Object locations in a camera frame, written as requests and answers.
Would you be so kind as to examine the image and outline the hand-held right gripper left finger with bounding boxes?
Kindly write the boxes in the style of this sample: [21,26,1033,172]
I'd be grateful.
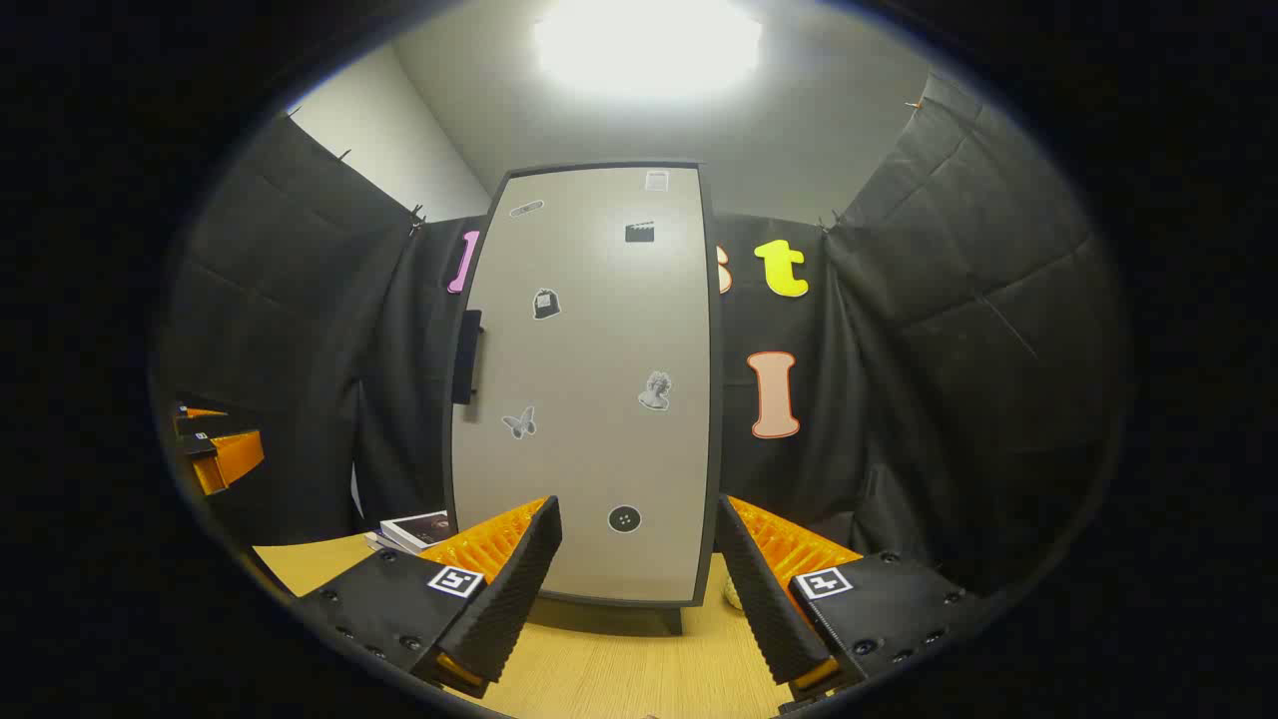
[293,494,563,700]

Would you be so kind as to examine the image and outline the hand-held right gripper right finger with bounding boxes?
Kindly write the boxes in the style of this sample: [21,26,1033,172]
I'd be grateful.
[715,494,989,715]

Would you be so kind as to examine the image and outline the black cabinet door handle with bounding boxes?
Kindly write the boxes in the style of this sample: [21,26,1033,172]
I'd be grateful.
[451,309,486,406]

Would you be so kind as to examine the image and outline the grey cabinet door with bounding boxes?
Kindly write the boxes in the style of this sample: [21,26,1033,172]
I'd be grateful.
[449,167,713,604]

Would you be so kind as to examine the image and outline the grey cabinet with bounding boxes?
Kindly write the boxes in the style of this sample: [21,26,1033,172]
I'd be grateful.
[444,160,725,635]

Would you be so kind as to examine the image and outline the stack of books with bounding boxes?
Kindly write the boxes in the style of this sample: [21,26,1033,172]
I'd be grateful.
[364,510,456,556]

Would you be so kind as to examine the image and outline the black backdrop cloth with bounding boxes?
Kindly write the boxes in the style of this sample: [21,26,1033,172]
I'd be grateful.
[160,70,1129,600]

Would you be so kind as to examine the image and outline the ceiling light panel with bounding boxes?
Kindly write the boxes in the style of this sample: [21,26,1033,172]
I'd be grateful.
[534,0,765,101]

